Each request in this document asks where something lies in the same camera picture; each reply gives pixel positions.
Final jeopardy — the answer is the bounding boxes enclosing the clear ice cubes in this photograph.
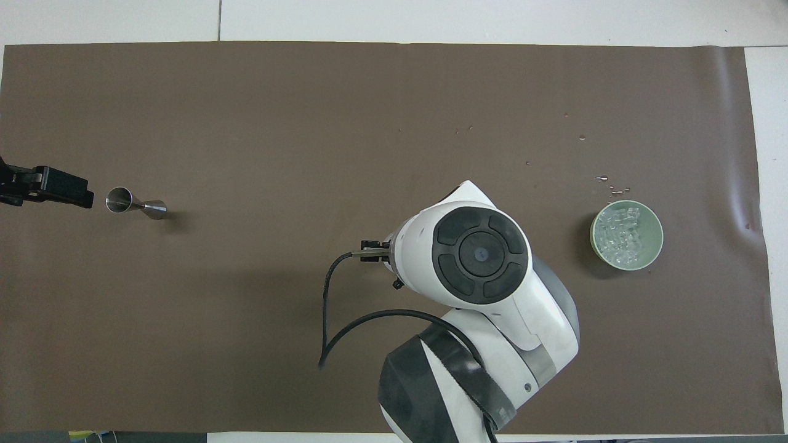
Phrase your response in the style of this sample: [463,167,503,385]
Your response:
[598,205,645,268]

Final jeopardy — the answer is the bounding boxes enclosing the green bowl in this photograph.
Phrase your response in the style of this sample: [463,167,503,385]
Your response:
[590,200,665,273]

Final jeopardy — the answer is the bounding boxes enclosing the steel double jigger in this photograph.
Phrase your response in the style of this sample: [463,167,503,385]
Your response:
[105,187,168,220]

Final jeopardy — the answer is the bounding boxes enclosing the black cable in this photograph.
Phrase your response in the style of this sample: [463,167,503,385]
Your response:
[318,240,497,443]

